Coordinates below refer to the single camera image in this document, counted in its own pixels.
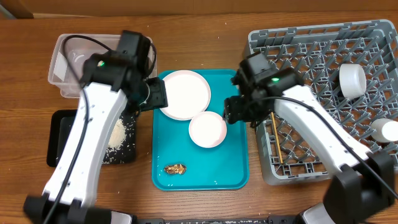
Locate wooden chopstick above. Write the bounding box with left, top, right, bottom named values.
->
left=271, top=112, right=284, bottom=165

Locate pink bowl with rice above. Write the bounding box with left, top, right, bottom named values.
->
left=188, top=111, right=227, bottom=148

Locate large white plate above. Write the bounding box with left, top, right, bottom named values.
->
left=160, top=70, right=211, bottom=121

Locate brown food scrap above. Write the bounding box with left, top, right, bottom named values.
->
left=164, top=164, right=187, bottom=175

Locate grey-green bowl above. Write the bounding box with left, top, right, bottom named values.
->
left=339, top=63, right=367, bottom=100

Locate small white cup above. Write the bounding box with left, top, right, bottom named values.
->
left=371, top=118, right=398, bottom=142

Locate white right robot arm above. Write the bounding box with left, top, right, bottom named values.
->
left=223, top=52, right=397, bottom=223

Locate grey dishwasher rack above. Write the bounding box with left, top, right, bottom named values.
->
left=244, top=19, right=397, bottom=185

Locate clear plastic bin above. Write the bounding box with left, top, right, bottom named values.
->
left=48, top=34, right=155, bottom=98

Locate pile of white rice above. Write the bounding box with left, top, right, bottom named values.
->
left=103, top=116, right=136, bottom=164

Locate teal plastic tray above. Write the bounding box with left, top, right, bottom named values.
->
left=151, top=68, right=250, bottom=191

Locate black tray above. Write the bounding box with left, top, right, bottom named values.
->
left=47, top=110, right=131, bottom=167

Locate black rail at table edge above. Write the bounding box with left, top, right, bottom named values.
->
left=107, top=208, right=302, bottom=224

